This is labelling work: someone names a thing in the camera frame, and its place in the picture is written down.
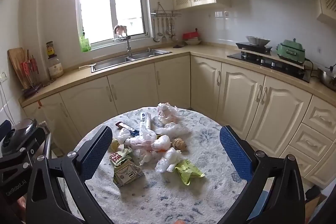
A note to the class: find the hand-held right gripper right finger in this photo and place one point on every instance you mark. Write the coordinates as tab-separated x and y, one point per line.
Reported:
235	153

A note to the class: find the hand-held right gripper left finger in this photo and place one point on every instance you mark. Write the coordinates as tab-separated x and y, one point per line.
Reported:
97	153

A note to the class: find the small yellow wrapper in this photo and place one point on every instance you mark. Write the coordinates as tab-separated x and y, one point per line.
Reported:
114	144

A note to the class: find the red and white wrapper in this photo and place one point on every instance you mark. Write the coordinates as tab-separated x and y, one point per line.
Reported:
118	157

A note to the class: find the white plastic bag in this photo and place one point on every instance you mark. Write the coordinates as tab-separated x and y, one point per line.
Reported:
166	159
166	112
123	136
144	157
161	142

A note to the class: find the green paper carton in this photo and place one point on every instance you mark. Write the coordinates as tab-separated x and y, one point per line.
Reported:
128	174

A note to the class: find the brown snack bar wrapper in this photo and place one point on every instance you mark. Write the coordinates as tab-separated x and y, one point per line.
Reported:
124	126

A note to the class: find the pink plastic bag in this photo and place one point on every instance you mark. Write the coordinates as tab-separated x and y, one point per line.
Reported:
140	142

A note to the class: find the green snack packet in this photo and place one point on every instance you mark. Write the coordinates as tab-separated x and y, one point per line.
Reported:
187	171

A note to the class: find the long white packet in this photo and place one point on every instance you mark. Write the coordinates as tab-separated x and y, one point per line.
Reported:
145	121

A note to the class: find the clear plastic bag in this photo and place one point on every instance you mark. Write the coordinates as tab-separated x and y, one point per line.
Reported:
174	129

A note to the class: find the person's left hand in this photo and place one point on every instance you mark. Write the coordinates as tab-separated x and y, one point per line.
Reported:
21	204

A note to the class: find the metal rack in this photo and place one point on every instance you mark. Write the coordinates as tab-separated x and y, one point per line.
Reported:
48	140

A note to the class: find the dark round appliance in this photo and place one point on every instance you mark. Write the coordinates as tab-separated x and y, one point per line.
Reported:
29	128

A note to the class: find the row of cream cabinet doors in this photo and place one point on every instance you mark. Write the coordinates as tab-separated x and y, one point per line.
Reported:
241	103

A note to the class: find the small cream drawer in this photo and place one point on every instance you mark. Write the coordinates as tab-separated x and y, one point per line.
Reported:
305	163

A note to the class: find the blue floral round tablecloth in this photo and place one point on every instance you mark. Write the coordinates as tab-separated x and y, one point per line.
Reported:
157	200

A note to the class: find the medium cream drawer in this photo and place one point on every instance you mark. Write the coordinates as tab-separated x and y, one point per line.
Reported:
311	141

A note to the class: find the dark utensil tray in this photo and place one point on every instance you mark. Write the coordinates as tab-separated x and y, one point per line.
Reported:
32	91

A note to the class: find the black cloth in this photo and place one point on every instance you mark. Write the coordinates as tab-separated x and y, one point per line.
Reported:
313	192

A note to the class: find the glass jar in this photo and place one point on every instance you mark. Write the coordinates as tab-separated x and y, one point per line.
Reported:
56	69

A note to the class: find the steel double sink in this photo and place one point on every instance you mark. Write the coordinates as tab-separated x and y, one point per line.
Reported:
118	61

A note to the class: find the black glass gas stove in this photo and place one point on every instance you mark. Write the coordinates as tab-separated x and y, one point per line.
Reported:
262	62

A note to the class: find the large cream drawer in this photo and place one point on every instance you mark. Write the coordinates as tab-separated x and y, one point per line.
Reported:
323	116

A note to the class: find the brown cardboard box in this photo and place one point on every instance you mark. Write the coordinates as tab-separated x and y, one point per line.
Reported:
317	209

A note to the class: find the beige kitchen countertop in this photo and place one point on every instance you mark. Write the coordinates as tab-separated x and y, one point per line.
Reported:
210	52

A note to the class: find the red chopsticks bundle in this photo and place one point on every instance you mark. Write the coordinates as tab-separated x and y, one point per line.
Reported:
30	69

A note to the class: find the green dish soap bottle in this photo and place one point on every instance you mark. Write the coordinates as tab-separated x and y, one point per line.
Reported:
84	44

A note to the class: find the steel faucet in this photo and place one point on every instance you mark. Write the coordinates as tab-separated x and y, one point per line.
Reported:
128	45

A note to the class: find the dark bottle with yellow label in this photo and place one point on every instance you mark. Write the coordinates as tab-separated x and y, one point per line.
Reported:
50	50

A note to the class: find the wooden cutting board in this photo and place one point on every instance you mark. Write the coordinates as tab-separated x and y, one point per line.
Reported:
15	64

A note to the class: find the grey bowl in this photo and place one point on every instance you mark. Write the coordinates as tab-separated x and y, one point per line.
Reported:
257	40

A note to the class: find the green electric cooking pot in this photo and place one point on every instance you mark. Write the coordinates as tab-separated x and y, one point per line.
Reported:
290	52

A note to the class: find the steel pot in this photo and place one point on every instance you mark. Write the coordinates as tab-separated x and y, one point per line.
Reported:
326	78

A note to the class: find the white bowl stack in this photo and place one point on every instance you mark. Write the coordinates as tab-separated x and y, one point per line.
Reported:
193	42

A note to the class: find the steel ladle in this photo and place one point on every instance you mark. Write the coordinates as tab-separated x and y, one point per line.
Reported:
156	39

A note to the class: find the steel skimmer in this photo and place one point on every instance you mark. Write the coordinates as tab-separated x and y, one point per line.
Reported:
174	37

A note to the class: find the steel spatula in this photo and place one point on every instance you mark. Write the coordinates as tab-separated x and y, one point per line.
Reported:
164	37

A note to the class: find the white framed window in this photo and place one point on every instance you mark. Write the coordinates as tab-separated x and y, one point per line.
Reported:
97	3

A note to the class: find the white wall outlet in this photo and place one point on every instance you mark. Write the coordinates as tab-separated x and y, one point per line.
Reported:
3	76

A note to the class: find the wall utensil rack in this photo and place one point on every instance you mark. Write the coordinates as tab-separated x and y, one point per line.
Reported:
165	13

